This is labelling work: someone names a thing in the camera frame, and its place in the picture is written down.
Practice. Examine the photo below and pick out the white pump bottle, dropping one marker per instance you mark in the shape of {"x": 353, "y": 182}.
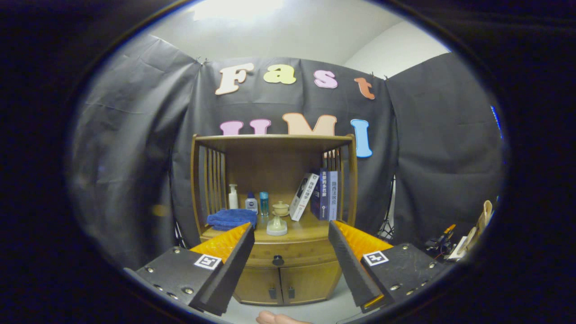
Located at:
{"x": 233, "y": 200}

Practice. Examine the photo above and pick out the orange and black clamp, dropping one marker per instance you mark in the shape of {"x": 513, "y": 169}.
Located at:
{"x": 443, "y": 238}

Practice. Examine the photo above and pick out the wooden countertop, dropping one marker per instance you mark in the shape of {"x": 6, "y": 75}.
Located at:
{"x": 306, "y": 229}

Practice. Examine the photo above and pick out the black light stand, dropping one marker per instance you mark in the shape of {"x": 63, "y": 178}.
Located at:
{"x": 387, "y": 225}

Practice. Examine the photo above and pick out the light blue book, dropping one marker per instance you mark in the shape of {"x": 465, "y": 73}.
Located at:
{"x": 333, "y": 198}

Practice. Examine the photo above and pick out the blue folded towel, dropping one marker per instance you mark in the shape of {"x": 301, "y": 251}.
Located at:
{"x": 231, "y": 218}

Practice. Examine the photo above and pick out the black drawer knob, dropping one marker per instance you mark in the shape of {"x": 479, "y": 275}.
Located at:
{"x": 278, "y": 260}

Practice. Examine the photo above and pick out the dark blue book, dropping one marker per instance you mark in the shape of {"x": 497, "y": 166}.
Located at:
{"x": 320, "y": 198}

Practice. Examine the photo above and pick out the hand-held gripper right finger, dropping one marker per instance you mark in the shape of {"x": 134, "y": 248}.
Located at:
{"x": 348, "y": 265}

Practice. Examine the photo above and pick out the white bottle blue cap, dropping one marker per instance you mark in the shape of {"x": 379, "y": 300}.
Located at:
{"x": 251, "y": 204}

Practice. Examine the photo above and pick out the wooden cabinet door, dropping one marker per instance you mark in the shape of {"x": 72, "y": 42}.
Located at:
{"x": 315, "y": 279}
{"x": 256, "y": 283}

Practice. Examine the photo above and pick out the wooden cabinet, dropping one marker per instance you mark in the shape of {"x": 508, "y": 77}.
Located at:
{"x": 270, "y": 157}

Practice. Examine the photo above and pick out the cream lidded teacup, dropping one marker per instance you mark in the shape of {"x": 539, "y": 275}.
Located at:
{"x": 281, "y": 208}

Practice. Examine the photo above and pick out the pale green scrub brush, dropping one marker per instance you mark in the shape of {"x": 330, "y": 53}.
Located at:
{"x": 277, "y": 228}

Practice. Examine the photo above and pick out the white book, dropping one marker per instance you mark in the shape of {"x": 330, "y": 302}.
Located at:
{"x": 303, "y": 198}

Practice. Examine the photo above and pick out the clear blue bottle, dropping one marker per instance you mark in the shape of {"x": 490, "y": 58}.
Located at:
{"x": 264, "y": 204}

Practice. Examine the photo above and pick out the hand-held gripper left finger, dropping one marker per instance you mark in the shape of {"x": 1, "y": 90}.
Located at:
{"x": 229, "y": 274}

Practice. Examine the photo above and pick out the light wooden board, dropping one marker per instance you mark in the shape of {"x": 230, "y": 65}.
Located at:
{"x": 483, "y": 220}

